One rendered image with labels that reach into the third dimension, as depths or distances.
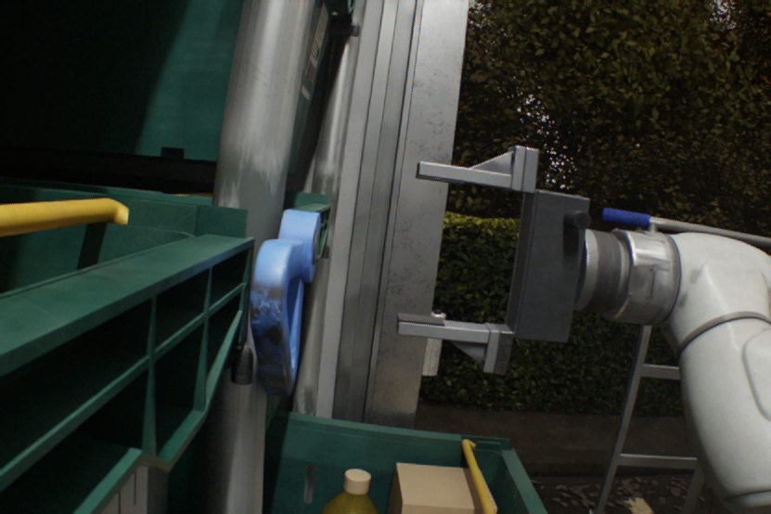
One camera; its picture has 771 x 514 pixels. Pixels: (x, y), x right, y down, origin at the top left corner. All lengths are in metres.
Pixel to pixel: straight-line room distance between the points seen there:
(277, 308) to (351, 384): 0.60
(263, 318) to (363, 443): 0.55
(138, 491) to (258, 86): 0.18
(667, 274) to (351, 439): 0.44
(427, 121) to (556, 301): 0.32
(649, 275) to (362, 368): 0.43
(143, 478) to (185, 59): 0.24
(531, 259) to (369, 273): 0.32
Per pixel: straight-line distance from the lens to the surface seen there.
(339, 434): 0.75
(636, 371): 1.46
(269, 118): 0.27
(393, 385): 0.77
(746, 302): 0.54
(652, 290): 0.53
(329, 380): 0.80
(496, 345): 0.52
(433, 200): 0.73
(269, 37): 0.27
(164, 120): 0.35
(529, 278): 0.50
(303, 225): 0.26
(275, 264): 0.21
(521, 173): 0.50
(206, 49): 0.35
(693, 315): 0.54
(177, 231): 0.24
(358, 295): 0.74
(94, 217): 0.24
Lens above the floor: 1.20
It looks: 6 degrees down
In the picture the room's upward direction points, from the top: 7 degrees clockwise
